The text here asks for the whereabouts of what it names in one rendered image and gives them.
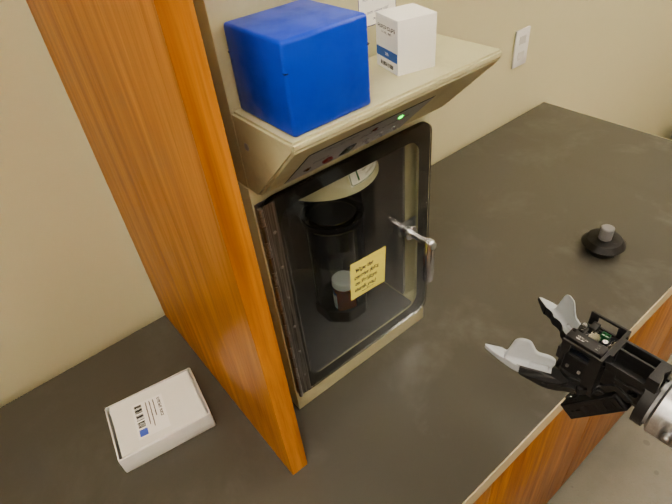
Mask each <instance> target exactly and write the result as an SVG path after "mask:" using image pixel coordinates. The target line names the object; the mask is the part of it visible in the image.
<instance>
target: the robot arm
mask: <svg viewBox="0 0 672 504"><path fill-rule="evenodd" d="M538 301H539V304H540V307H541V310H542V312H543V314H545V315H546V316H547V317H548V318H549V319H550V320H551V323H552V325H554V326H555V327H557V328H558V330H559V331H560V337H561V339H562V343H561V344H560V345H559V346H558V349H557V352H556V355H555V356H557V357H558V359H557V360H556V359H555V358H554V357H553V356H551V355H548V354H544V353H541V352H538V351H537V350H536V348H535V346H534V344H533V342H532V341H531V340H529V339H526V338H517V339H515V340H514V342H513V343H512V344H511V346H510V347H509V348H508V350H507V349H505V348H503V347H501V346H498V345H493V344H489V343H485V348H486V349H487V350H488V351H489V352H490V353H491V354H492V355H493V356H495V357H496V358H497V359H498V360H500V361H501V362H503V363H504V364H505V365H506V366H508V367H509V368H511V369H513V370H514V371H516V372H518V373H519V375H521V376H523V377H525V378H526V379H528V380H530V381H532V382H534V383H536V384H537V385H539V386H542V387H544V388H547V389H550V390H555V391H566V392H569V393H568V394H567V396H566V397H565V398H566V399H565V400H564V401H563V402H562V403H561V404H560V405H561V406H562V408H563V409H564V410H565V412H566V413H567V414H568V416H569V417H570V418H571V419H575V418H582V417H589V416H595V415H602V414H609V413H616V412H623V411H627V410H628V409H629V408H630V407H631V406H634V409H633V411H632V413H631V415H630V418H629V419H630V420H631V421H633V422H634V423H636V424H637V425H639V426H641V425H642V424H644V431H646V432H647V433H649V434H650V435H652V436H653V437H655V438H656V439H658V440H659V441H661V442H663V443H664V444H666V445H667V446H669V447H670V448H672V377H671V376H670V375H671V373H672V365H671V364H669V363H667V362H666V361H664V360H662V359H660V358H658V357H657V356H655V355H653V354H651V353H650V352H648V351H646V350H644V349H642V348H641V347H639V346H637V345H635V344H634V343H632V342H630V341H628V339H629V337H630V335H631V332H632V331H630V330H628V329H626V328H625V327H623V326H621V325H619V324H617V323H615V322H614V321H612V320H610V319H608V318H606V317H605V316H603V315H601V314H599V313H597V312H595V311H594V310H593V311H592V312H591V315H590V318H589V321H588V323H589V324H591V325H589V324H588V323H586V322H584V323H582V324H581V323H580V321H579V320H578V319H577V316H576V307H575V301H574V299H573V298H572V297H571V296H570V295H565V296H564V297H563V299H562V300H561V301H560V303H559V304H558V305H556V304H554V303H553V302H551V301H549V300H546V299H544V298H542V297H539V298H538ZM599 318H601V319H603V320H604V321H606V322H608V323H610V324H612V325H613V326H615V327H617V328H619V329H618V332H617V334H616V335H615V334H613V333H612V332H610V331H608V330H606V329H604V328H603V327H601V325H602V324H600V323H598V321H599ZM600 330H601V331H600ZM602 331H603V332H602ZM611 336H612V337H613V338H612V337H611ZM554 366H556V367H557V368H559V369H557V368H554Z"/></svg>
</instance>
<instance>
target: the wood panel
mask: <svg viewBox="0 0 672 504"><path fill-rule="evenodd" d="M26 2H27V4H28V6H29V9H30V11H31V13H32V15H33V18H34V20H35V22H36V24H37V27H38V29H39V31H40V33H41V36H42V38H43V40H44V43H45V45H46V47H47V49H48V52H49V54H50V56H51V58H52V61H53V63H54V65H55V67H56V70H57V72H58V74H59V76H60V79H61V81H62V83H63V85H64V88H65V90H66V92H67V94H68V97H69V99H70V101H71V103H72V106H73V108H74V110H75V112H76V115H77V117H78V119H79V122H80V124H81V126H82V128H83V131H84V133H85V135H86V137H87V140H88V142H89V144H90V146H91V149H92V151H93V153H94V155H95V158H96V160H97V162H98V164H99V167H100V169H101V171H102V173H103V176H104V178H105V180H106V182H107V185H108V187H109V189H110V191H111V194H112V196H113V198H114V201H115V203H116V205H117V207H118V210H119V212H120V214H121V216H122V219H123V221H124V223H125V225H126V228H127V230H128V232H129V234H130V237H131V239H132V241H133V243H134V246H135V248H136V250H137V252H138V255H139V257H140V259H141V261H142V264H143V266H144V268H145V270H146V273H147V275H148V277H149V279H150V282H151V284H152V286H153V289H154V291H155V293H156V295H157V298H158V300H159V302H160V304H161V307H162V309H163V311H164V313H165V315H166V317H167V318H168V319H169V320H170V322H171V323H172V324H173V325H174V327H175V328H176V329H177V330H178V332H179V333H180V334H181V335H182V337H183V338H184V339H185V340H186V342H187V343H188V344H189V345H190V347H191V348H192V349H193V350H194V352H195V353H196V354H197V355H198V357H199V358H200V359H201V360H202V362H203V363H204V364H205V366H206V367H207V368H208V369H209V371H210V372H211V373H212V374H213V376H214V377H215V378H216V379H217V381H218V382H219V383H220V384H221V386H222V387H223V388H224V389H225V391H226V392H227V393H228V394H229V396H230V397H231V398H232V399H233V401H234V402H235V403H236V404H237V406H238V407H239V408H240V409H241V411H242V412H243V413H244V414H245V416H246V417H247V418H248V419H249V421H250V422H251V423H252V424H253V426H254V427H255V428H256V430H257V431H258V432H259V433H260V435H261V436H262V437H263V438H264V440H265V441H266V442H267V443H268V445H269V446H270V447H271V448H272V450H273V451H274V452H275V453H276V455H277V456H278V457H279V458H280V460H281V461H282V462H283V463H284V465H285V466H286V467H287V468H288V470H289V471H290V472H291V473H292V475H294V474H296V473H297V472H298V471H299V470H301V469H302V468H303V467H304V466H305V465H307V459H306V455H305V451H304V447H303V443H302V439H301V435H300V431H299V427H298V423H297V419H296V415H295V411H294V407H293V403H292V399H291V395H290V391H289V387H288V383H287V379H286V375H285V371H284V367H283V363H282V359H281V355H280V351H279V347H278V343H277V339H276V335H275V331H274V326H273V322H272V318H271V314H270V310H269V306H268V302H267V298H266V294H265V290H264V286H263V282H262V278H261V274H260V270H259V266H258V262H257V258H256V254H255V250H254V246H253V242H252V238H251V234H250V230H249V226H248V222H247V218H246V214H245V210H244V206H243V202H242V198H241V193H240V189H239V185H238V181H237V177H236V173H235V169H234V165H233V161H232V157H231V153H230V149H229V145H228V141H227V137H226V133H225V129H224V125H223V121H222V117H221V113H220V109H219V105H218V101H217V97H216V93H215V89H214V85H213V81H212V77H211V73H210V69H209V65H208V60H207V56H206V52H205V48H204V44H203V40H202V36H201V32H200V28H199V24H198V20H197V16H196V12H195V8H194V4H193V0H26Z"/></svg>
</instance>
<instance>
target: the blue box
mask: <svg viewBox="0 0 672 504"><path fill-rule="evenodd" d="M224 31H225V35H226V40H227V45H228V49H229V51H228V53H229V54H230V58H231V63H232V67H233V72H234V77H235V81H236V86H237V90H238V95H239V100H240V104H241V108H242V109H243V110H245V111H246V112H248V113H250V114H252V115H254V116H256V117H258V118H260V119H261V120H263V121H265V122H267V123H269V124H271V125H273V126H275V127H276V128H278V129H280V130H282V131H284V132H286V133H288V134H290V135H291V136H293V137H298V136H300V135H302V134H304V133H306V132H309V131H311V130H313V129H315V128H318V127H320V126H322V125H324V124H327V123H329V122H331V121H333V120H335V119H338V118H340V117H342V116H344V115H347V114H349V113H351V112H353V111H356V110H358V109H360V108H362V107H365V106H367V105H369V104H370V80H369V58H368V45H369V43H368V36H367V16H366V14H365V13H363V12H359V11H354V10H350V9H346V8H342V7H337V6H333V5H329V4H325V3H320V2H316V1H312V0H297V1H294V2H290V3H287V4H284V5H280V6H277V7H274V8H270V9H267V10H264V11H260V12H257V13H254V14H250V15H247V16H244V17H240V18H237V19H234V20H230V21H227V22H225V23H224Z"/></svg>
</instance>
